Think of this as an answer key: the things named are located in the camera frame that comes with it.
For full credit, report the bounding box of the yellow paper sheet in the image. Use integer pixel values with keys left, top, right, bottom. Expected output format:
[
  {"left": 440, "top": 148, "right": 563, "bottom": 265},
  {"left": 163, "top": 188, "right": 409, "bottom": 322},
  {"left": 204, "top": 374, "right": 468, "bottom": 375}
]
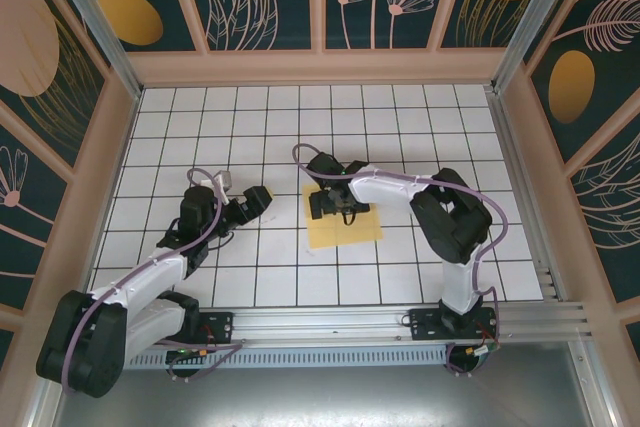
[{"left": 302, "top": 184, "right": 385, "bottom": 251}]

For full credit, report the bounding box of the grey metal sheet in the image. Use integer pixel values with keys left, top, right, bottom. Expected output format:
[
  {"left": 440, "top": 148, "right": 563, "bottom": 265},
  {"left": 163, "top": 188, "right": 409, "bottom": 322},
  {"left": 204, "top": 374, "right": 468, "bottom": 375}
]
[{"left": 49, "top": 366, "right": 616, "bottom": 427}]

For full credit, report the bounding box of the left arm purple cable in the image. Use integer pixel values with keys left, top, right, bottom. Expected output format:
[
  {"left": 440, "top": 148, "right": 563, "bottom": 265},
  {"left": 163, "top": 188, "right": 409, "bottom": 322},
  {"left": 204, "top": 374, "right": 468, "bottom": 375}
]
[{"left": 62, "top": 166, "right": 246, "bottom": 396}]

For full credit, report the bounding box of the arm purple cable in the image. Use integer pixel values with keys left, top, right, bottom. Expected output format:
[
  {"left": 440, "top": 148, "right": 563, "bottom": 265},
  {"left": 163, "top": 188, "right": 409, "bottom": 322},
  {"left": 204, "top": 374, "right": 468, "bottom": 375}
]
[
  {"left": 292, "top": 143, "right": 509, "bottom": 378},
  {"left": 62, "top": 166, "right": 246, "bottom": 396}
]

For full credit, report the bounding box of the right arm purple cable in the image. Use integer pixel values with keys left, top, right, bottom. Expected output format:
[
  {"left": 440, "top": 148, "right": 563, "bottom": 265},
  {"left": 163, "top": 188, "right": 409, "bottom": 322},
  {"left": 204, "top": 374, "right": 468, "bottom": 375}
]
[{"left": 292, "top": 143, "right": 509, "bottom": 378}]

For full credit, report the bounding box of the left gripper thin black cable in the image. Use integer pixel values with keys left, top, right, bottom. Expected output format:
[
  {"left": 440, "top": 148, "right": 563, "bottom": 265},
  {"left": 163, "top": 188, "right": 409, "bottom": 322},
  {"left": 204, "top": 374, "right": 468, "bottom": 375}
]
[{"left": 207, "top": 229, "right": 237, "bottom": 253}]

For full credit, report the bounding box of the aluminium mounting rail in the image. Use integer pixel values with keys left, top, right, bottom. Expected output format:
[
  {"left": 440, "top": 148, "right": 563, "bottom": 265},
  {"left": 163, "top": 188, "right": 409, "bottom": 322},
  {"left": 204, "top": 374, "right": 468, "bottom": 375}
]
[{"left": 199, "top": 300, "right": 594, "bottom": 349}]

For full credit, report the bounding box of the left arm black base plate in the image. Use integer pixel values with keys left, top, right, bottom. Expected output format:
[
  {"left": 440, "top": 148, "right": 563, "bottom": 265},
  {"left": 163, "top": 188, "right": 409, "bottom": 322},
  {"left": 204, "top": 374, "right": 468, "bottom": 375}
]
[{"left": 197, "top": 310, "right": 236, "bottom": 347}]

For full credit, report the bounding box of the grey slotted cable duct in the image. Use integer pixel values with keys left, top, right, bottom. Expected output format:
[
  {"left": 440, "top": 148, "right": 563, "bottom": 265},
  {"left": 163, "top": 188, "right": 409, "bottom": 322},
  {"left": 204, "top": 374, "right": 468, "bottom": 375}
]
[{"left": 127, "top": 346, "right": 451, "bottom": 371}]

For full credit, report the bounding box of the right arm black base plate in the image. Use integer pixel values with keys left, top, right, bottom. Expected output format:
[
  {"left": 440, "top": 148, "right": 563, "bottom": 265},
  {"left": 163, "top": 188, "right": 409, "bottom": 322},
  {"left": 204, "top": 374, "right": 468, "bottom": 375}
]
[{"left": 408, "top": 306, "right": 501, "bottom": 343}]

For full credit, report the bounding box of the aluminium side rail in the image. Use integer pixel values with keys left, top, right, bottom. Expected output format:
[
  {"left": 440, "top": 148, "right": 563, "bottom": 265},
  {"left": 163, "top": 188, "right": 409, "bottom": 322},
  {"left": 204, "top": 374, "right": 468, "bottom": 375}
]
[{"left": 487, "top": 86, "right": 569, "bottom": 304}]

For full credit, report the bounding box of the short aluminium frame post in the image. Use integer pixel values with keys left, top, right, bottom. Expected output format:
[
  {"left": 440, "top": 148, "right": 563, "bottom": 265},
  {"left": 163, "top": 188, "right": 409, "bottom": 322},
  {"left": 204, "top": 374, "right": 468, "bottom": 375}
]
[
  {"left": 24, "top": 386, "right": 66, "bottom": 427},
  {"left": 574, "top": 331, "right": 621, "bottom": 427}
]

